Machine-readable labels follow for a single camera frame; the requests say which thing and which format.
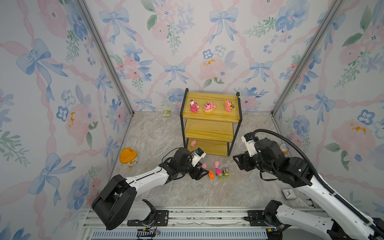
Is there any pink pig toy on shelf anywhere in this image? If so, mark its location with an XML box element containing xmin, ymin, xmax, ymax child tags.
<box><xmin>190</xmin><ymin>140</ymin><xmax>197</xmax><ymax>147</ymax></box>

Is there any small card packet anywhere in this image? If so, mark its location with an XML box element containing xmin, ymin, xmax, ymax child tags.
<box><xmin>282</xmin><ymin>189</ymin><xmax>297</xmax><ymax>200</ymax></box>

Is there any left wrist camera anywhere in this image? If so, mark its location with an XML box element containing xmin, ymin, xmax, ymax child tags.
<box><xmin>192</xmin><ymin>148</ymin><xmax>206</xmax><ymax>167</ymax></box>

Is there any black cable conduit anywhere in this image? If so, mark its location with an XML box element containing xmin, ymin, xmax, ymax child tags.
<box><xmin>251</xmin><ymin>128</ymin><xmax>384</xmax><ymax>238</ymax></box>

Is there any pink figure toy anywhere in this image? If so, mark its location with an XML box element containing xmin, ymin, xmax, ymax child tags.
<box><xmin>190</xmin><ymin>100</ymin><xmax>200</xmax><ymax>113</ymax></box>

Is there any orange toy car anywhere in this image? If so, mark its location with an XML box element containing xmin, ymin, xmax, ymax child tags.
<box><xmin>209</xmin><ymin>170</ymin><xmax>215</xmax><ymax>179</ymax></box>

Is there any wooden shelf with black frame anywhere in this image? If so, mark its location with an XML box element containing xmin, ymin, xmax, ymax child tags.
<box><xmin>180</xmin><ymin>88</ymin><xmax>243</xmax><ymax>157</ymax></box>

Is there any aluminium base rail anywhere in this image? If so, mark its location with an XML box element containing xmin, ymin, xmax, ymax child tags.
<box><xmin>79</xmin><ymin>206</ymin><xmax>313</xmax><ymax>240</ymax></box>

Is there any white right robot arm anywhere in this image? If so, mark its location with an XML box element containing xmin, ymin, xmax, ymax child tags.
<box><xmin>233</xmin><ymin>134</ymin><xmax>384</xmax><ymax>240</ymax></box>

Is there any pink yellow doll toy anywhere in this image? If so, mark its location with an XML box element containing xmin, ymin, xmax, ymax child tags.
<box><xmin>225</xmin><ymin>99</ymin><xmax>235</xmax><ymax>113</ymax></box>

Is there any orange lidded plastic jar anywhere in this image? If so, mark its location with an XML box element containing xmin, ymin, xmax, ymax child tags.
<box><xmin>119</xmin><ymin>148</ymin><xmax>138</xmax><ymax>168</ymax></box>

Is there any green pink toy truck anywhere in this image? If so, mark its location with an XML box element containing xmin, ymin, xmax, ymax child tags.
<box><xmin>216</xmin><ymin>169</ymin><xmax>224</xmax><ymax>179</ymax></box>

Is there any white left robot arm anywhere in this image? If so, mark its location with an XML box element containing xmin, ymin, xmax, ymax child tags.
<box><xmin>92</xmin><ymin>147</ymin><xmax>209</xmax><ymax>231</ymax></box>

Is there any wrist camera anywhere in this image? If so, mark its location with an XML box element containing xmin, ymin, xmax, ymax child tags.
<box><xmin>241</xmin><ymin>133</ymin><xmax>258</xmax><ymax>157</ymax></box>
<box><xmin>192</xmin><ymin>148</ymin><xmax>206</xmax><ymax>167</ymax></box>

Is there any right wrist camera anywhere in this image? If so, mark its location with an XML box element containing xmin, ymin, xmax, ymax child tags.
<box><xmin>241</xmin><ymin>133</ymin><xmax>258</xmax><ymax>157</ymax></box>

